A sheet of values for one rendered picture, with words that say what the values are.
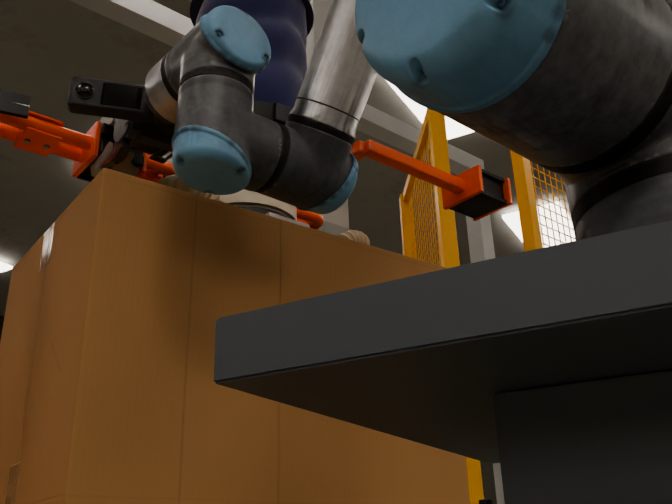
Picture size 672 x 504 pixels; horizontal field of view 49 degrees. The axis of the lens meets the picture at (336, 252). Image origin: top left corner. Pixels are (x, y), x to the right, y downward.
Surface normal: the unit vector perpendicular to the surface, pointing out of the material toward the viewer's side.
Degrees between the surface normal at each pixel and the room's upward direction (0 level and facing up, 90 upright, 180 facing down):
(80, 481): 90
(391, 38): 93
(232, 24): 85
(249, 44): 85
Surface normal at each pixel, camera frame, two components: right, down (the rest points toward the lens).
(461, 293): -0.48, -0.33
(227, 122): 0.52, -0.35
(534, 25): 0.34, 0.49
